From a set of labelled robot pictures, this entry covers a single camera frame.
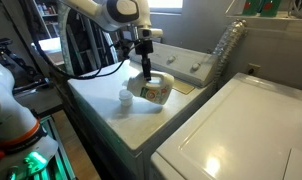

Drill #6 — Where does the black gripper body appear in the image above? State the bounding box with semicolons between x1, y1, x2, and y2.
134;39;155;56

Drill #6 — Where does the white fabric softener bottle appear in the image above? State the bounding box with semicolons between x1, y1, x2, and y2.
122;70;176;106

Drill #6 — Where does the white bottle lid cap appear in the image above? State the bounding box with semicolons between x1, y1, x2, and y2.
118;89;135;108

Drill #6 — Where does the round dryer knob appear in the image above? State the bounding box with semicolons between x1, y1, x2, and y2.
166;54;177;65
190;62;202;72

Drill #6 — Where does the yellow paper sheet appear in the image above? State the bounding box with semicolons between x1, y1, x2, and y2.
172;79;196;96

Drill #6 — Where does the white clothes dryer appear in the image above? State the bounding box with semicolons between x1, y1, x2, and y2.
66;41;223;180

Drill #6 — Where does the wooden platform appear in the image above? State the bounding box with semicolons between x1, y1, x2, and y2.
52;109;102;180

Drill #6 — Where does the green container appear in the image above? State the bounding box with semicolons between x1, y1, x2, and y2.
242;0;259;16
259;0;281;18

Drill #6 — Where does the white washing machine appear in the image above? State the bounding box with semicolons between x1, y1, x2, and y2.
150;72;302;180

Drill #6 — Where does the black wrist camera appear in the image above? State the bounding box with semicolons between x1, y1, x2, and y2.
120;28;139;51

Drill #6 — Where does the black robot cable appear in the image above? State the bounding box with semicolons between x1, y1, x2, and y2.
20;0;143;81

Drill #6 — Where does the flexible aluminium vent hose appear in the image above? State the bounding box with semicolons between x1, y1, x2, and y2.
212;18;249;85

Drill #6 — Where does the wall power outlet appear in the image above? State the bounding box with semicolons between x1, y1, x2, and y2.
246;62;262;77

